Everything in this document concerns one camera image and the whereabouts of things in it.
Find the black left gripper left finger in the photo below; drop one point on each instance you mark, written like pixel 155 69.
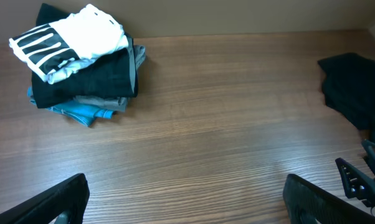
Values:
pixel 63 203

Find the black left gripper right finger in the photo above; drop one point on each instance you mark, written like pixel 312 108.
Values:
pixel 307 203

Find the white Puma t-shirt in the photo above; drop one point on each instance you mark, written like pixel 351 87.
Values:
pixel 56 50

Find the black garment pile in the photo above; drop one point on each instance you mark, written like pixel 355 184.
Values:
pixel 349 88

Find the folded blue jeans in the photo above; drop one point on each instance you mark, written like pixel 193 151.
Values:
pixel 82 113

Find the folded dark navy garment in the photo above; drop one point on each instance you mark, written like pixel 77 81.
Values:
pixel 79 83

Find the folded grey garment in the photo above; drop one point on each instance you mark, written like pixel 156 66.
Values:
pixel 120 83

